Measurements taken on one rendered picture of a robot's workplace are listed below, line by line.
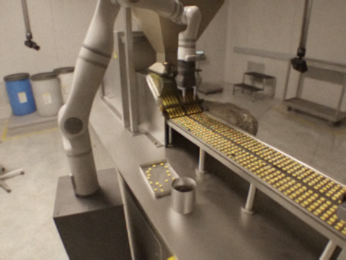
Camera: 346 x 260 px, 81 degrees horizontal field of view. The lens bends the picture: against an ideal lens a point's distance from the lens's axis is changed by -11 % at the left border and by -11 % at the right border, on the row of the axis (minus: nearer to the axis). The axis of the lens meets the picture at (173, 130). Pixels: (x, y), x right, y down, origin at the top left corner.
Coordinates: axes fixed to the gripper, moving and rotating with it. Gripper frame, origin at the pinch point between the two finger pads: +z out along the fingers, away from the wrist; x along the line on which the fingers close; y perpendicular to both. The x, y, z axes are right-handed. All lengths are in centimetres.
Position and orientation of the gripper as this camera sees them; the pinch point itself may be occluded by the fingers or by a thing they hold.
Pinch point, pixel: (189, 102)
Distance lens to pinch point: 98.1
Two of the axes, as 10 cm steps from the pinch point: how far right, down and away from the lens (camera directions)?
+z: 0.0, 9.1, 4.2
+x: -8.7, 2.1, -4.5
